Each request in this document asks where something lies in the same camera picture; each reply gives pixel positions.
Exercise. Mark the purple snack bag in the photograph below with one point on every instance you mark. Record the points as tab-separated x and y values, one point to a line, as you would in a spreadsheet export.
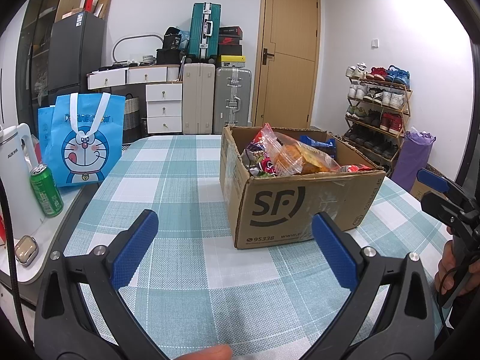
257	161

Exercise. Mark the plain black shoe box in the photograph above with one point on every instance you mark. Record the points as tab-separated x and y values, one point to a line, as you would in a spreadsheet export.
230	50

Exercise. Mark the open brown carton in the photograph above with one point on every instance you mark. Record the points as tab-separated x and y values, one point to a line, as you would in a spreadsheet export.
103	5

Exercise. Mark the blue cartoon tote bag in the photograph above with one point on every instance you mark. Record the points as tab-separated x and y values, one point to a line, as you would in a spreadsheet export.
88	150

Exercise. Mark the black cap box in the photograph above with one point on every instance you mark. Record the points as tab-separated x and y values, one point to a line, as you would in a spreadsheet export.
172	37

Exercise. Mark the red triangular snack bag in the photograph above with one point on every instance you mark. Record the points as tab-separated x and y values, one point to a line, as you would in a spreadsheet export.
258	135

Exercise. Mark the red black shoe box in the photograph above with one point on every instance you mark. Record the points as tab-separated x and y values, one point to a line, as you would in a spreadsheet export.
230	41

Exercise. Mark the yellow black shoe box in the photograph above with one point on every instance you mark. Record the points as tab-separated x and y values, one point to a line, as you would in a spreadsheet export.
231	62

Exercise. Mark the teal suitcase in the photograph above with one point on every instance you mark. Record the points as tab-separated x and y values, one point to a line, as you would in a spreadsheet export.
202	32

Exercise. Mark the small cardboard floor box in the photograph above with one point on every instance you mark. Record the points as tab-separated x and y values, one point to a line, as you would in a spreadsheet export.
425	191

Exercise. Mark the red paper bag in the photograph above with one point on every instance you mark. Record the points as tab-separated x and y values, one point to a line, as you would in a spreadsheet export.
89	2

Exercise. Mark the brown cardboard box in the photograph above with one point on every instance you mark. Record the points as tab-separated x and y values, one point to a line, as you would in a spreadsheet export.
292	210

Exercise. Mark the person's right forearm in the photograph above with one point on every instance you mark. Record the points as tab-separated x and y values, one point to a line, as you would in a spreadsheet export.
467	326

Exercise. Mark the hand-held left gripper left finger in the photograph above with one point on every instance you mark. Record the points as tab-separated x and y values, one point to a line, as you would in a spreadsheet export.
135	249

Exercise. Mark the wooden shoe rack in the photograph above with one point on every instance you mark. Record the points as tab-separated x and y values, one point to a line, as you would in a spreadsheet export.
405	135

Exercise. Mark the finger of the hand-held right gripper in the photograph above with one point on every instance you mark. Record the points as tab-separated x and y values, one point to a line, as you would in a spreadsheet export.
431	178
440	208

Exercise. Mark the wooden door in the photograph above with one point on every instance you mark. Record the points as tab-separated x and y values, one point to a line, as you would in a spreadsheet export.
288	63

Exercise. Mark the beige earbuds case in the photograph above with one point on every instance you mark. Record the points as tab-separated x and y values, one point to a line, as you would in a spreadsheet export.
25	251

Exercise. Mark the grey oval hoop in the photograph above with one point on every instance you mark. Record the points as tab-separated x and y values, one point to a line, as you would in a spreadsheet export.
117	47

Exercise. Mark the black bag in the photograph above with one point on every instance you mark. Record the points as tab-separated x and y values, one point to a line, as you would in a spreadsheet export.
168	56

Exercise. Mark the grey refrigerator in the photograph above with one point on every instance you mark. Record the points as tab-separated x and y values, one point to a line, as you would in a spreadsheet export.
77	52

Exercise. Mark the wicker basket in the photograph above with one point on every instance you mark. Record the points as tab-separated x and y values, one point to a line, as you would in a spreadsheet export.
131	114

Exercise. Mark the bread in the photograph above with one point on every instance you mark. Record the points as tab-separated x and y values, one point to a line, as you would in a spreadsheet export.
296	157

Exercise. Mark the beige suitcase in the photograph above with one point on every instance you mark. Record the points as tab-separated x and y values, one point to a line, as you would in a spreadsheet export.
198	99

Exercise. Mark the white electric kettle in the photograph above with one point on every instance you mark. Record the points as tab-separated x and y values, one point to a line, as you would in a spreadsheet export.
17	180

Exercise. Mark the white side table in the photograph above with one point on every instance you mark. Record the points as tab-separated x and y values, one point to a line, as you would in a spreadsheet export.
71	217

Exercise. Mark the red white carton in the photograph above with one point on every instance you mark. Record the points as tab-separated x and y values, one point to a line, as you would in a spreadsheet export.
3	228

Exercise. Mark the green drink can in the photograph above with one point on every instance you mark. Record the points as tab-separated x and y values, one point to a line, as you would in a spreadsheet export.
47	193

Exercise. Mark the white drawer cabinet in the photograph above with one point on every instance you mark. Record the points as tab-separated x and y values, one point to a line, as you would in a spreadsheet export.
164	108

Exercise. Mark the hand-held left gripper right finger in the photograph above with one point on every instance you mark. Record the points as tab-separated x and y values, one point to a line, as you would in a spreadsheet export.
333	249

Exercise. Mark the person's right hand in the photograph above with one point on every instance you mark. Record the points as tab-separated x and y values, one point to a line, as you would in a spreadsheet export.
444	270

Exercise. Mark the silver suitcase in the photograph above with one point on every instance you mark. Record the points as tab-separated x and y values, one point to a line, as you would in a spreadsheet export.
232	97

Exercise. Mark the red noodle snack bag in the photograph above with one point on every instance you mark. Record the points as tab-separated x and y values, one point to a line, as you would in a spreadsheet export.
356	168

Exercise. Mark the blue snack packet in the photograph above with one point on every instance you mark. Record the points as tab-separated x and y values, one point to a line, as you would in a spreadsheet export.
318	144

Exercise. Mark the shoe rack with shoes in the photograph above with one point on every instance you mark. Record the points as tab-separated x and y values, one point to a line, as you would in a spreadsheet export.
378	97

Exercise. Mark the person's left hand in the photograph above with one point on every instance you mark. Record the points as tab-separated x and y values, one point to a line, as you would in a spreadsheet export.
210	353

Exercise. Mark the small white basket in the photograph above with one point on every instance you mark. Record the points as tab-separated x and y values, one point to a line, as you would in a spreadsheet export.
147	60

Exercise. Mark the dark shelf cabinet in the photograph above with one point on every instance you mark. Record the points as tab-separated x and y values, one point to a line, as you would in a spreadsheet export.
35	45

